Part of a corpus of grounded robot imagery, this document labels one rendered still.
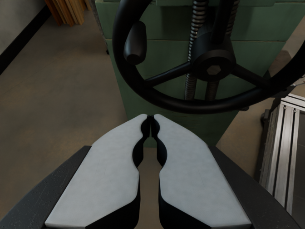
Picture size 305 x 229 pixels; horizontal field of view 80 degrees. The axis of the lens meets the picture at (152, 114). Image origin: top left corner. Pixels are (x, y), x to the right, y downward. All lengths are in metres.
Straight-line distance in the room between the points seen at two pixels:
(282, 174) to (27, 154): 1.28
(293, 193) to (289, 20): 0.66
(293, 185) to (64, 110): 1.27
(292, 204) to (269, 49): 0.61
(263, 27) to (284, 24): 0.04
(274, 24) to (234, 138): 0.78
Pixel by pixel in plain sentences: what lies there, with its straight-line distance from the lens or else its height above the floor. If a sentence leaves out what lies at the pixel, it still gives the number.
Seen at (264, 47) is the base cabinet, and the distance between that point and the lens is 0.55.
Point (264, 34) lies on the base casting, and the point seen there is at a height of 0.73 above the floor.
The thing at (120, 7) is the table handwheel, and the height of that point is 0.89.
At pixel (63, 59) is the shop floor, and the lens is 1.69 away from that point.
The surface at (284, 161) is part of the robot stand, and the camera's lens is 0.96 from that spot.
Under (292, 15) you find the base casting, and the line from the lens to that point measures 0.52.
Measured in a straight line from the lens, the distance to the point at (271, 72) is 0.61.
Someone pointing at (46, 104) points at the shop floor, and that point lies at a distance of 1.44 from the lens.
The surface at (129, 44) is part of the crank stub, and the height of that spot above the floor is 0.88.
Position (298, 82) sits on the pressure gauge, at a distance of 0.59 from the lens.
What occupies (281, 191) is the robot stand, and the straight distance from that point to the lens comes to 0.91.
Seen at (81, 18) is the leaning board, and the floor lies 0.05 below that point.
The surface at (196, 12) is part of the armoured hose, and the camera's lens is 0.32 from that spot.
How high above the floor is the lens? 1.00
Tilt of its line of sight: 58 degrees down
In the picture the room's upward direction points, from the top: 3 degrees counter-clockwise
